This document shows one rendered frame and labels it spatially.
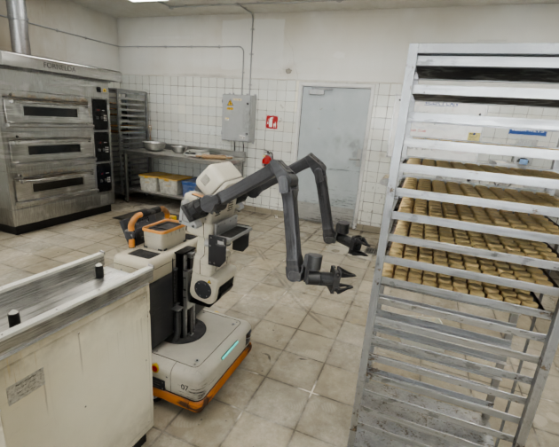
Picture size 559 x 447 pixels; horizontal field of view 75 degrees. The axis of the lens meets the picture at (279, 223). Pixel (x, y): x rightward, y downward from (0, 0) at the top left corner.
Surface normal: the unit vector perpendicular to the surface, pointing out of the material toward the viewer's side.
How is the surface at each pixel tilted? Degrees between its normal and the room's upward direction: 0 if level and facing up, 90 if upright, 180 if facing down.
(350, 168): 90
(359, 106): 90
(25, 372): 90
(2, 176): 90
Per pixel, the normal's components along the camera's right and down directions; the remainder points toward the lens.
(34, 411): 0.91, 0.18
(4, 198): -0.37, 0.23
